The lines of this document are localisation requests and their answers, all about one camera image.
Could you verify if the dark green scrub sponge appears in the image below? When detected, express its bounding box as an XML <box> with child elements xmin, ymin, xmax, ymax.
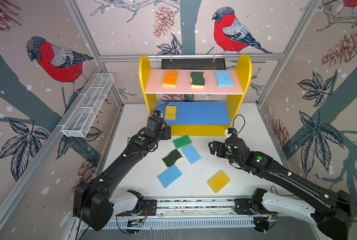
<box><xmin>162</xmin><ymin>150</ymin><xmax>182</xmax><ymax>168</ymax></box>
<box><xmin>190</xmin><ymin>72</ymin><xmax>205</xmax><ymax>89</ymax></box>

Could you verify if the orange topped yellow sponge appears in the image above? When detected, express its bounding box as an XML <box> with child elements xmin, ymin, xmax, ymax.
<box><xmin>162</xmin><ymin>71</ymin><xmax>179</xmax><ymax>88</ymax></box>

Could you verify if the dark green scrub sponge front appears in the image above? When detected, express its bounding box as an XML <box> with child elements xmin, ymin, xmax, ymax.
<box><xmin>190</xmin><ymin>72</ymin><xmax>205</xmax><ymax>89</ymax></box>

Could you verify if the blue sponge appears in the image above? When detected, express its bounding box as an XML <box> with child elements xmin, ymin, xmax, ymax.
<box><xmin>157</xmin><ymin>165</ymin><xmax>182</xmax><ymax>188</ymax></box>
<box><xmin>182</xmin><ymin>145</ymin><xmax>202</xmax><ymax>165</ymax></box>
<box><xmin>215</xmin><ymin>71</ymin><xmax>234</xmax><ymax>87</ymax></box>

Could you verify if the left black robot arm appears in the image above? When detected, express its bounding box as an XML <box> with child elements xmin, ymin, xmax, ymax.
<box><xmin>73</xmin><ymin>116</ymin><xmax>171</xmax><ymax>231</ymax></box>

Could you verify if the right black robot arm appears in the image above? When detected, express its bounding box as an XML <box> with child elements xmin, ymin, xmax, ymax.
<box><xmin>208</xmin><ymin>135</ymin><xmax>351</xmax><ymax>240</ymax></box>

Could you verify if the yellow shelf with coloured boards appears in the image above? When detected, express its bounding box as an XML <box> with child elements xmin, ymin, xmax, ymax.
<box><xmin>139</xmin><ymin>55</ymin><xmax>253</xmax><ymax>137</ymax></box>

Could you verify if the green topped yellow sponge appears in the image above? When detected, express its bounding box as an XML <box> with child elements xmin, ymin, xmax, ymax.
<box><xmin>172</xmin><ymin>135</ymin><xmax>192</xmax><ymax>150</ymax></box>

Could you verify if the yellow sponge front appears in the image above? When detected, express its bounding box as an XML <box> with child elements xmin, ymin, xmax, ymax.
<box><xmin>207</xmin><ymin>171</ymin><xmax>230</xmax><ymax>194</ymax></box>

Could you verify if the blue sponge front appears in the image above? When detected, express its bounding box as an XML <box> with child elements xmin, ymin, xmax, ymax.
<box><xmin>157</xmin><ymin>165</ymin><xmax>182</xmax><ymax>188</ymax></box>

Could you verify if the black vent grille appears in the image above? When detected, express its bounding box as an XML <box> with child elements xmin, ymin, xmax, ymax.
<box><xmin>161</xmin><ymin>59</ymin><xmax>226</xmax><ymax>70</ymax></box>

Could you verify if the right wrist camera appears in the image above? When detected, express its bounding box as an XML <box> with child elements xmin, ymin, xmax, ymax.
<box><xmin>225</xmin><ymin>128</ymin><xmax>237</xmax><ymax>138</ymax></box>

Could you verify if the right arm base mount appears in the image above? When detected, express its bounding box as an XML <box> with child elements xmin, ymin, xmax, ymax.
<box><xmin>234</xmin><ymin>188</ymin><xmax>277</xmax><ymax>216</ymax></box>

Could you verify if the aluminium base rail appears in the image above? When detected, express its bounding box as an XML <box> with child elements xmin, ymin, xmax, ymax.
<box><xmin>76</xmin><ymin>196</ymin><xmax>322</xmax><ymax>218</ymax></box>

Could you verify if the white wire mesh basket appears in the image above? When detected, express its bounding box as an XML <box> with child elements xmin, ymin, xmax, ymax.
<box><xmin>61</xmin><ymin>73</ymin><xmax>114</xmax><ymax>138</ymax></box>

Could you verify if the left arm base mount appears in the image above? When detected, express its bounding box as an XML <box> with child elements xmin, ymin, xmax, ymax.
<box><xmin>113</xmin><ymin>190</ymin><xmax>157</xmax><ymax>217</ymax></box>

